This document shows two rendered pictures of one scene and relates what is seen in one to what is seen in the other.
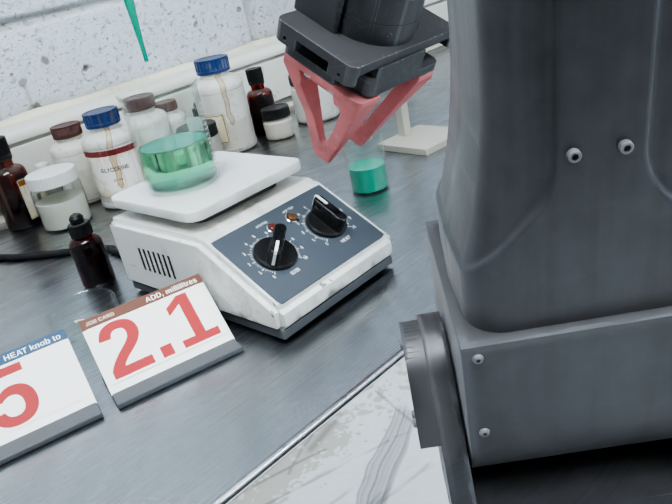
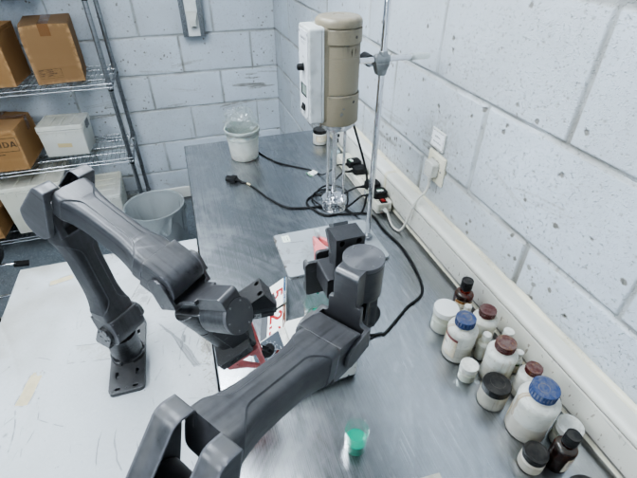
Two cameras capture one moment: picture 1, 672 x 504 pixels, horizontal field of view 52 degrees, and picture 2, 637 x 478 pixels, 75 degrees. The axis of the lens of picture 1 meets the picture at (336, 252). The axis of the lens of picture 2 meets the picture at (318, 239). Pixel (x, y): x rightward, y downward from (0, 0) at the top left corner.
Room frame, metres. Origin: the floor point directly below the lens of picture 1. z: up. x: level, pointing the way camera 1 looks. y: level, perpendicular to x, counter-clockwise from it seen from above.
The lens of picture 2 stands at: (0.78, -0.43, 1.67)
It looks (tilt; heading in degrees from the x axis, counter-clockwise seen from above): 37 degrees down; 114
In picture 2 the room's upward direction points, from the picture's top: straight up
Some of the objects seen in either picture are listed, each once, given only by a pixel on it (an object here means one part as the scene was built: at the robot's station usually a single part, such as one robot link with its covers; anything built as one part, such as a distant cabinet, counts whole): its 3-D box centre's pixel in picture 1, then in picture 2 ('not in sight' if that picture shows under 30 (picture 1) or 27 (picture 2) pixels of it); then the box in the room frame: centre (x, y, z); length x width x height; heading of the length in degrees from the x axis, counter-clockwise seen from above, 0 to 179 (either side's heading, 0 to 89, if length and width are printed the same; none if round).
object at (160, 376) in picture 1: (161, 336); (273, 324); (0.42, 0.13, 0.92); 0.09 x 0.06 x 0.04; 117
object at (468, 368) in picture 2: not in sight; (467, 371); (0.85, 0.18, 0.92); 0.04 x 0.04 x 0.04
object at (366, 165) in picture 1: (365, 161); (355, 437); (0.68, -0.05, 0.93); 0.04 x 0.04 x 0.06
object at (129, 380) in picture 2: not in sight; (124, 343); (0.16, -0.06, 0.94); 0.20 x 0.07 x 0.08; 131
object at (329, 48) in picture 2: not in sight; (328, 74); (0.41, 0.47, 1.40); 0.15 x 0.11 x 0.24; 41
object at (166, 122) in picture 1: (171, 139); (318, 316); (0.54, 0.11, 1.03); 0.07 x 0.06 x 0.08; 6
